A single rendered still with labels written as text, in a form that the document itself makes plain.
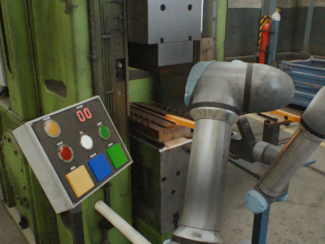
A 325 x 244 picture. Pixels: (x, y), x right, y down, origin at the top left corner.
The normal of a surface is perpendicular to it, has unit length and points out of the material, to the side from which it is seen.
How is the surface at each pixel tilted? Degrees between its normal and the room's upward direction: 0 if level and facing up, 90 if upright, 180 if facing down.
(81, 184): 60
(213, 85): 55
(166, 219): 90
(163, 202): 90
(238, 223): 0
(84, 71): 90
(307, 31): 90
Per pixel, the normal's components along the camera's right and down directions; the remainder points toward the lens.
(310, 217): 0.00, -0.94
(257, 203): -0.69, 0.24
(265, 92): 0.11, 0.22
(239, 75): -0.22, -0.37
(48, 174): -0.44, 0.29
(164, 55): 0.63, 0.25
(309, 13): -0.88, 0.15
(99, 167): 0.78, -0.35
